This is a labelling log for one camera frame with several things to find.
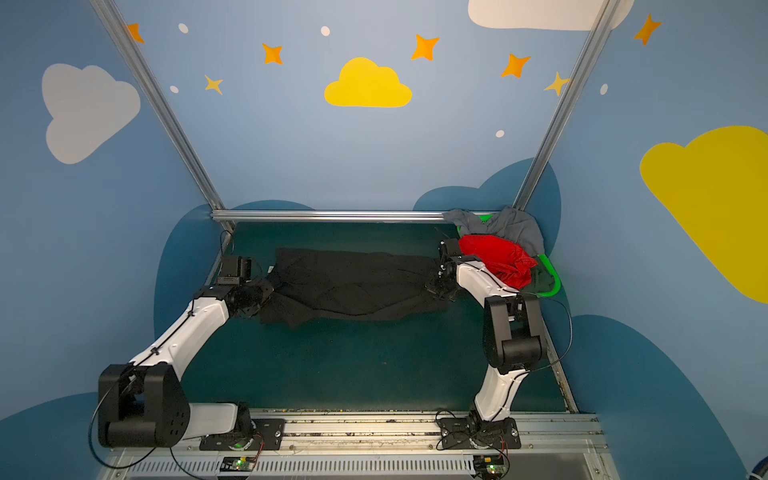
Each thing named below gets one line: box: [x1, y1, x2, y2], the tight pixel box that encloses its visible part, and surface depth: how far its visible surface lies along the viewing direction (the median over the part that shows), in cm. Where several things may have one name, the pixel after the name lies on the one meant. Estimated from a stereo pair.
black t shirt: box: [260, 248, 449, 326], surface depth 103 cm
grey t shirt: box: [442, 206, 545, 256], surface depth 113 cm
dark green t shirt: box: [521, 255, 555, 294], surface depth 94 cm
